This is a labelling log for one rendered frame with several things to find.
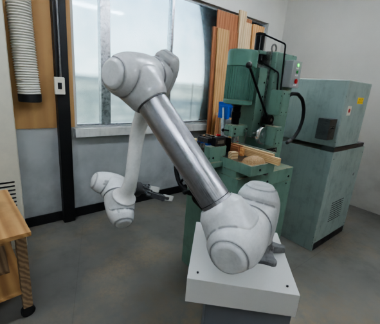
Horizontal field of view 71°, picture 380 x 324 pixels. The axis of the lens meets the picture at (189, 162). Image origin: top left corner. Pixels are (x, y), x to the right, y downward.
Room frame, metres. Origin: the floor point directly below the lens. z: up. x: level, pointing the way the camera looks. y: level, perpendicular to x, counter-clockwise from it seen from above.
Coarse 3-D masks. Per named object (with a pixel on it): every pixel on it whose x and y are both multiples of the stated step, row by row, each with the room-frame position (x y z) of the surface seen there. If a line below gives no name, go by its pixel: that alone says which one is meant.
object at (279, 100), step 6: (276, 90) 1.69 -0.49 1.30; (282, 90) 1.66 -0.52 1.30; (270, 96) 1.72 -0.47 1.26; (276, 96) 1.68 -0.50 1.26; (282, 96) 1.66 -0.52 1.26; (288, 96) 1.70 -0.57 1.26; (270, 102) 1.71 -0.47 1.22; (276, 102) 1.68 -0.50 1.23; (282, 102) 1.67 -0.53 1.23; (288, 102) 1.71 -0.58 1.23; (270, 108) 1.71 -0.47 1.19; (276, 108) 1.67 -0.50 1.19; (282, 108) 1.67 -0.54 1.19; (276, 114) 1.67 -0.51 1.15; (282, 114) 1.68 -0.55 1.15
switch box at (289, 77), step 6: (288, 60) 1.77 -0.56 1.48; (294, 60) 1.74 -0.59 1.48; (288, 66) 1.76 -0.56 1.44; (294, 66) 1.75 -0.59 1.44; (300, 66) 1.79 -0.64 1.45; (288, 72) 1.76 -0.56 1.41; (294, 72) 1.75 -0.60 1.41; (300, 72) 1.79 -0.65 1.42; (288, 78) 1.75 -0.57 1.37; (294, 78) 1.76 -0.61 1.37; (282, 84) 1.78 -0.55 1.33; (288, 84) 1.75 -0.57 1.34
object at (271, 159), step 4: (244, 152) 1.60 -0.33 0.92; (248, 152) 1.58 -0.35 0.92; (252, 152) 1.56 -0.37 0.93; (256, 152) 1.53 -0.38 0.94; (260, 152) 1.53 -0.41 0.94; (260, 156) 1.51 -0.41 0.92; (264, 156) 1.49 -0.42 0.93; (268, 156) 1.47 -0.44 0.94; (272, 156) 1.46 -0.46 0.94; (264, 160) 1.48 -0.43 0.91; (268, 160) 1.47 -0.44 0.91; (272, 160) 1.45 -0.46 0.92; (276, 160) 1.43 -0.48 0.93; (280, 160) 1.43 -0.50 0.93; (276, 164) 1.42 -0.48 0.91
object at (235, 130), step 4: (228, 124) 1.68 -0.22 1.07; (232, 124) 1.70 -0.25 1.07; (240, 124) 1.73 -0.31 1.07; (228, 128) 1.66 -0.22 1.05; (232, 128) 1.64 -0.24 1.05; (236, 128) 1.65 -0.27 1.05; (240, 128) 1.68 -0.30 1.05; (244, 128) 1.71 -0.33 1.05; (224, 132) 1.69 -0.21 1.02; (228, 132) 1.66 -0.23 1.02; (232, 132) 1.64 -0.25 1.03; (236, 132) 1.66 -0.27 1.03; (240, 132) 1.69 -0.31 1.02; (244, 132) 1.71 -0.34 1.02; (232, 136) 1.64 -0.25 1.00
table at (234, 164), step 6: (222, 156) 1.53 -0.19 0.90; (240, 156) 1.56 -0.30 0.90; (246, 156) 1.57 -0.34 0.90; (210, 162) 1.49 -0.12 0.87; (216, 162) 1.50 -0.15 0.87; (222, 162) 1.52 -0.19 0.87; (228, 162) 1.49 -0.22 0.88; (234, 162) 1.45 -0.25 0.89; (240, 162) 1.43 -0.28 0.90; (228, 168) 1.48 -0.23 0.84; (234, 168) 1.45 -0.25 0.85; (240, 168) 1.41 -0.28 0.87; (246, 168) 1.38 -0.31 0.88; (252, 168) 1.36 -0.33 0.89; (258, 168) 1.40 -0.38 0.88; (264, 168) 1.43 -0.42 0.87; (270, 168) 1.47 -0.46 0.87; (246, 174) 1.38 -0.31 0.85; (252, 174) 1.37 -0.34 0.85; (258, 174) 1.40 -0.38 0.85
